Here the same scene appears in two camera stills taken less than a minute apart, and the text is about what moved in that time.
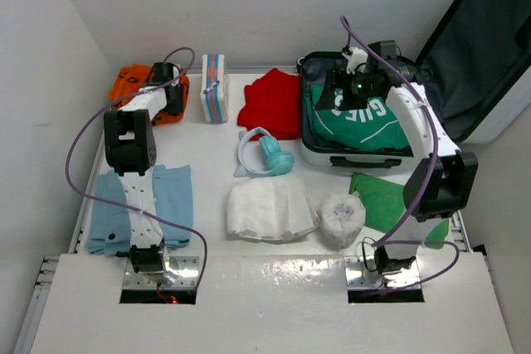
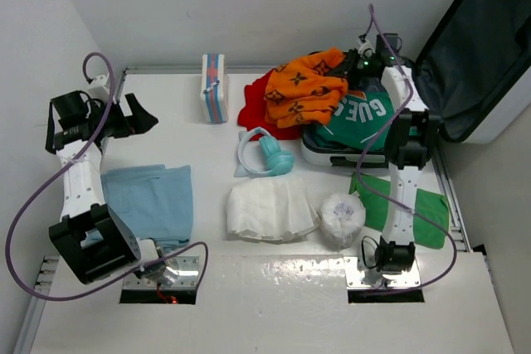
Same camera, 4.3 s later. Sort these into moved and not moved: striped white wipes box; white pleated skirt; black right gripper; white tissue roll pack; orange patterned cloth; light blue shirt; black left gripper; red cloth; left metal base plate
Moved: black right gripper; black left gripper; orange patterned cloth
Not moved: white pleated skirt; left metal base plate; light blue shirt; white tissue roll pack; red cloth; striped white wipes box
